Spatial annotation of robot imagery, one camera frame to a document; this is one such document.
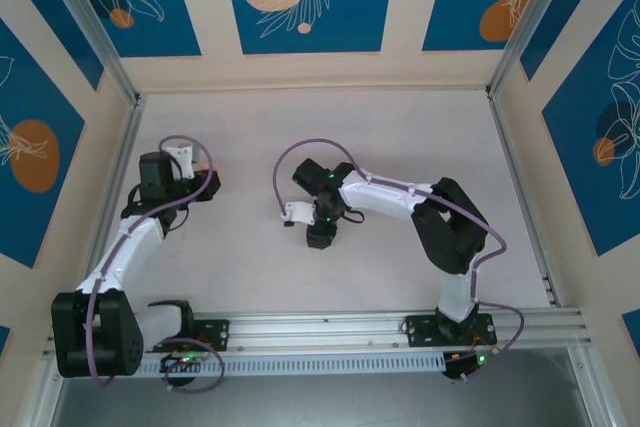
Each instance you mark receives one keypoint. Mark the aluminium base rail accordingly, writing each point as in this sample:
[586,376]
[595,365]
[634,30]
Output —
[320,332]

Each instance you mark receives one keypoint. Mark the black controller board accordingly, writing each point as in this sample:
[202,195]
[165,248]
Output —
[460,367]
[180,379]

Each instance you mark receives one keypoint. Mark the pink earbud charging case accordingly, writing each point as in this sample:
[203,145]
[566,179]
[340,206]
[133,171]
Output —
[206,165]

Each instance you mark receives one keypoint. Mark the aluminium side rail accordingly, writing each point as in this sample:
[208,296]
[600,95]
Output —
[120,147]
[520,187]

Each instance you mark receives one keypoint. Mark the grey metal sheet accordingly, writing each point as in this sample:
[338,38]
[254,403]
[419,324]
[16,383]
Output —
[320,402]

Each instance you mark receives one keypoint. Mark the aluminium frame post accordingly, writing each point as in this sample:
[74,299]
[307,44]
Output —
[90,22]
[592,392]
[45,397]
[540,22]

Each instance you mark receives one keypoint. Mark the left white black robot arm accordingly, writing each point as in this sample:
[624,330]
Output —
[130,252]

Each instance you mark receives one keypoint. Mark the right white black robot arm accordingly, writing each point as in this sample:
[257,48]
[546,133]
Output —
[385,194]

